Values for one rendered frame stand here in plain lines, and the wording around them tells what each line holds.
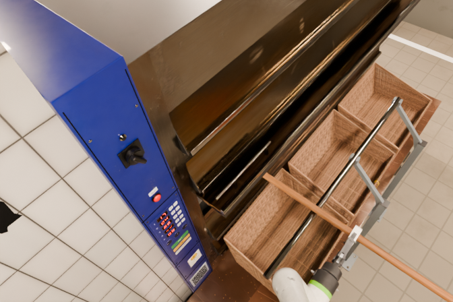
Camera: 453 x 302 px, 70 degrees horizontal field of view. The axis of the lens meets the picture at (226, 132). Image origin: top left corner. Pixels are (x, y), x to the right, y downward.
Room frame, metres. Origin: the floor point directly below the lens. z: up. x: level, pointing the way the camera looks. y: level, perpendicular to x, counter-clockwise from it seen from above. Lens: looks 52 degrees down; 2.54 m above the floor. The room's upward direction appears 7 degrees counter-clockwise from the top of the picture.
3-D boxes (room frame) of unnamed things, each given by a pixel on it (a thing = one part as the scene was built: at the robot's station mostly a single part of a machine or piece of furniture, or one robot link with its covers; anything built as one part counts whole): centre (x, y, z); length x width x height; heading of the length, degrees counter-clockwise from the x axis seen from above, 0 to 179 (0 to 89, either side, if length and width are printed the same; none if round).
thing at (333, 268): (0.31, -0.35, 1.19); 0.09 x 0.07 x 0.08; 134
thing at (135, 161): (0.45, 0.23, 1.92); 0.06 x 0.04 x 0.11; 133
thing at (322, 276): (0.27, -0.30, 1.19); 0.12 x 0.06 x 0.09; 44
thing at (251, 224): (0.62, -0.27, 0.72); 0.56 x 0.49 x 0.28; 134
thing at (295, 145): (1.21, -0.51, 1.02); 1.79 x 0.11 x 0.19; 133
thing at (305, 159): (1.03, -0.71, 0.72); 0.56 x 0.49 x 0.28; 134
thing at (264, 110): (1.21, -0.51, 1.54); 1.79 x 0.11 x 0.19; 133
